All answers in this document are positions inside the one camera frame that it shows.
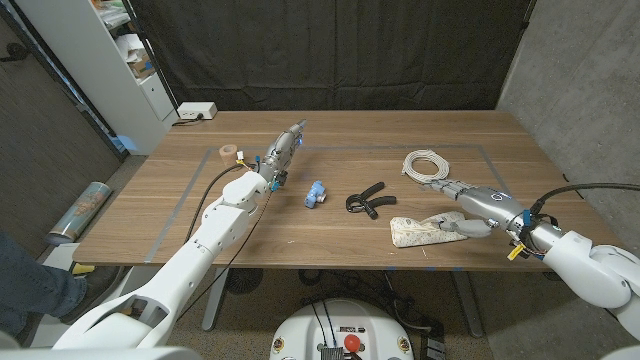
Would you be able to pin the black power brick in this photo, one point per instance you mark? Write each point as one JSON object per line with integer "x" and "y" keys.
{"x": 433, "y": 346}

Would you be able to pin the grey table leg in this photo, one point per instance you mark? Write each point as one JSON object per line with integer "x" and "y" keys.
{"x": 215, "y": 300}
{"x": 469, "y": 305}

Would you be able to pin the white power strip box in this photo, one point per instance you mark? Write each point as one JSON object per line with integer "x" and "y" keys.
{"x": 196, "y": 110}

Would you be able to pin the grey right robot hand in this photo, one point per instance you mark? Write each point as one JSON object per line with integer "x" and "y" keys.
{"x": 490, "y": 207}

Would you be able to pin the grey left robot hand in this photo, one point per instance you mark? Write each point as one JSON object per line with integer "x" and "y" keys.
{"x": 280, "y": 155}

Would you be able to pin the white patterned pen bag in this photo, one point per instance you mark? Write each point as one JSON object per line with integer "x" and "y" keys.
{"x": 415, "y": 232}

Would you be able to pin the white shelf cabinet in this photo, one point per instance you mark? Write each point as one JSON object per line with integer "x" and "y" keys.
{"x": 100, "y": 70}

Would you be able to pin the printed cylinder tube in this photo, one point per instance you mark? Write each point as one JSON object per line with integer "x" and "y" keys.
{"x": 80, "y": 212}

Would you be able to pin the brown cardboard box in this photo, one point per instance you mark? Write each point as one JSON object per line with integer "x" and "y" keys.
{"x": 141, "y": 66}

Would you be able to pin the black round ribbed disc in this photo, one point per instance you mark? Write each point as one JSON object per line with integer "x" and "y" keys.
{"x": 244, "y": 280}

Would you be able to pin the tan bandage tape roll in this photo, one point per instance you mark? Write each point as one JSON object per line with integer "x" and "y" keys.
{"x": 228, "y": 152}

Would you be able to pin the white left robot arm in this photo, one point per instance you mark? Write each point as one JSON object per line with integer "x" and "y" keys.
{"x": 200, "y": 255}

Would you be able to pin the person's leg in jeans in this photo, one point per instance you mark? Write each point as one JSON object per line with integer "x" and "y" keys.
{"x": 30, "y": 290}

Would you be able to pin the black shoe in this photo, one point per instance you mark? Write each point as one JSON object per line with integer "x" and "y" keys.
{"x": 97, "y": 285}

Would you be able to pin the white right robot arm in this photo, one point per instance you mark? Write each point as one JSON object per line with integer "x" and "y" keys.
{"x": 585, "y": 270}

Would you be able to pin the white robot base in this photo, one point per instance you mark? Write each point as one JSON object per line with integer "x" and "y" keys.
{"x": 305, "y": 335}

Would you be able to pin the blue plastic fitting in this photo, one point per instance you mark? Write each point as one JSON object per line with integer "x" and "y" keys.
{"x": 313, "y": 194}

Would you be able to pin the black fabric curtain backdrop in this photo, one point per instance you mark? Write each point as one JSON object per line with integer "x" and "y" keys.
{"x": 330, "y": 55}

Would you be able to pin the white papers pile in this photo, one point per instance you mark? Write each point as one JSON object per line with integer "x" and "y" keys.
{"x": 129, "y": 46}

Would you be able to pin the red emergency stop button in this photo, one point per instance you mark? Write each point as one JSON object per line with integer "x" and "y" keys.
{"x": 352, "y": 342}

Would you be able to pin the black grip trainer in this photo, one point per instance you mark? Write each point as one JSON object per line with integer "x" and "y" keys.
{"x": 382, "y": 201}

